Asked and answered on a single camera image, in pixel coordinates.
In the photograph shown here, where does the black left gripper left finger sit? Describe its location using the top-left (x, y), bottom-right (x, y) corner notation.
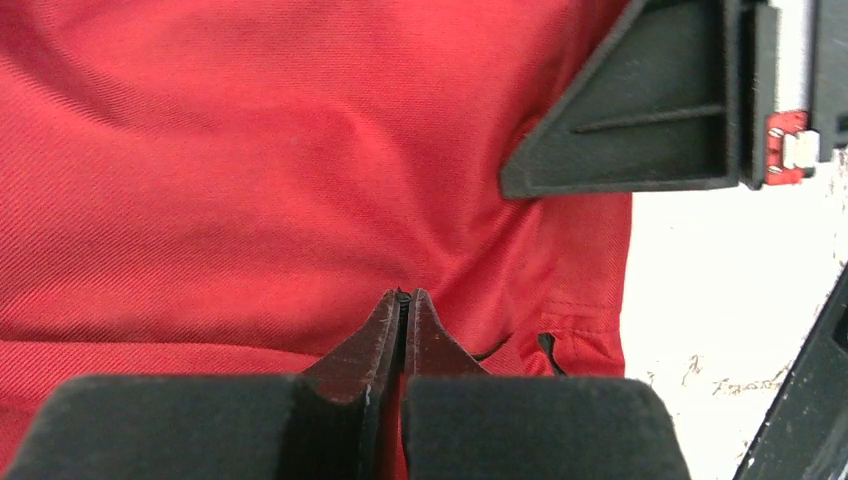
top-left (299, 290), bottom-right (402, 479)

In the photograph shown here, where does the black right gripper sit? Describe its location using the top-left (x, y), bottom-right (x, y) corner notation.
top-left (500, 1), bottom-right (847, 198)

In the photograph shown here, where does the red student backpack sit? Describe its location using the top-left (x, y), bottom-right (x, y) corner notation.
top-left (1, 1), bottom-right (632, 464)

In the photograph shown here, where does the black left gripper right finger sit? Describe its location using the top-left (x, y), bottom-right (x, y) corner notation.
top-left (403, 289), bottom-right (489, 376)

